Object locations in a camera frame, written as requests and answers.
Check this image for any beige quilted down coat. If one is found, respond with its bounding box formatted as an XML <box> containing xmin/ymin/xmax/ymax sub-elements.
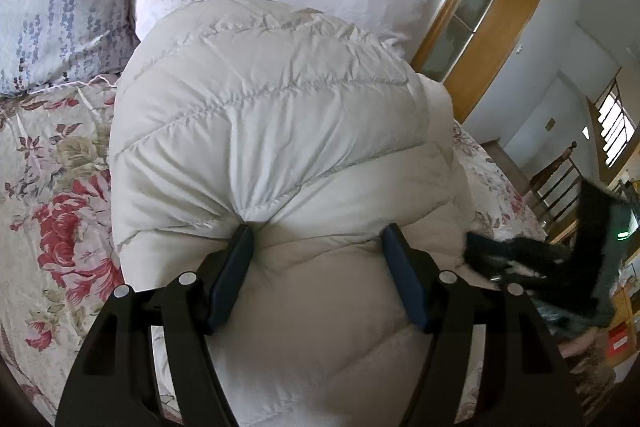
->
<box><xmin>108</xmin><ymin>0</ymin><xmax>474</xmax><ymax>426</ymax></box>

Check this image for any person's right hand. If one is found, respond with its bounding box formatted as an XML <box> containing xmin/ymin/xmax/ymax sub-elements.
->
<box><xmin>558</xmin><ymin>327</ymin><xmax>608</xmax><ymax>359</ymax></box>

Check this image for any cluttered wooden shelf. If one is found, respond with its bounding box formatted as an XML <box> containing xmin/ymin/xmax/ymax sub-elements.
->
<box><xmin>564</xmin><ymin>175</ymin><xmax>640</xmax><ymax>408</ymax></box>

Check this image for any window with bars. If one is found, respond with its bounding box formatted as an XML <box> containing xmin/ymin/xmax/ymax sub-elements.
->
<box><xmin>596</xmin><ymin>77</ymin><xmax>636</xmax><ymax>167</ymax></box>

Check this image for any floral bed sheet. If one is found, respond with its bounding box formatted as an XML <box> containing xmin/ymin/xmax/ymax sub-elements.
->
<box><xmin>1</xmin><ymin>82</ymin><xmax>544</xmax><ymax>421</ymax></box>

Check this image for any white lavender print pillow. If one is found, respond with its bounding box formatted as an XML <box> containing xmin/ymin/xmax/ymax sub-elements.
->
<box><xmin>0</xmin><ymin>0</ymin><xmax>162</xmax><ymax>96</ymax></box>

